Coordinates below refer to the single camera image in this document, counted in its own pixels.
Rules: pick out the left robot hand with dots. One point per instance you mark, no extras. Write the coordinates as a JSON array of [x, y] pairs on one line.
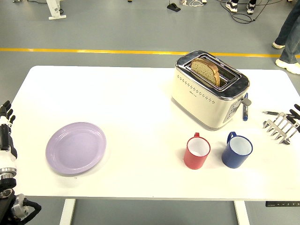
[[6, 161]]

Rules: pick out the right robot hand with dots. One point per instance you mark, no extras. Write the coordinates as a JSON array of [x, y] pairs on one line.
[[297, 112]]

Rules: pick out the purple plate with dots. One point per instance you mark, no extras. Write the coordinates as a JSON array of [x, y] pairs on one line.
[[75, 150]]

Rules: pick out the bread slice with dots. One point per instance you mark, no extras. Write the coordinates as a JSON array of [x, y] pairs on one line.
[[204, 69]]

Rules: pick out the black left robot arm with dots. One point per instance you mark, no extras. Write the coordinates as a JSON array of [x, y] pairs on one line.
[[8, 185]]

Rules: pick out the black pen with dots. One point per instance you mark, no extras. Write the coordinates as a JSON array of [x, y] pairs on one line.
[[274, 113]]

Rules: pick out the metal toast rack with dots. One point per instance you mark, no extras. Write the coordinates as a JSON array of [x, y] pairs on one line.
[[280, 134]]

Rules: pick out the blue marker pen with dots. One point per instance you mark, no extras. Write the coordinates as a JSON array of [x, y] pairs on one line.
[[245, 112]]

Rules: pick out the person in white shoes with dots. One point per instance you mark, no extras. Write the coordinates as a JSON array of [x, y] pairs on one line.
[[289, 35]]

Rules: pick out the white table leg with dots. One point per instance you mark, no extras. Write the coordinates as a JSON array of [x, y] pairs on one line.
[[66, 213], [242, 214]]

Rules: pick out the blue enamel mug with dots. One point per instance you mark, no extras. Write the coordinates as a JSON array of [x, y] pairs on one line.
[[232, 160]]

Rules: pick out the black table control panel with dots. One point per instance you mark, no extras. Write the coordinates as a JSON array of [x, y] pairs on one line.
[[281, 204]]

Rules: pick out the cream toaster with chrome lid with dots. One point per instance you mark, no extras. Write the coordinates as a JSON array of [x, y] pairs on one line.
[[199, 103]]

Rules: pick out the red enamel mug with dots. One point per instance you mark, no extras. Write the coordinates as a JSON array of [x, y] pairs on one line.
[[194, 162]]

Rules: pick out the person in dark shoes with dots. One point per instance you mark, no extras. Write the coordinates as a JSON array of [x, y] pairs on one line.
[[231, 5]]

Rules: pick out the white stand foot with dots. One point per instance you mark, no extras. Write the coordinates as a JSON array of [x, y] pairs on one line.
[[54, 9]]

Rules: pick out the black floor device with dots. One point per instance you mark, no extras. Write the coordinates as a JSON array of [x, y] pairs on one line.
[[174, 7]]

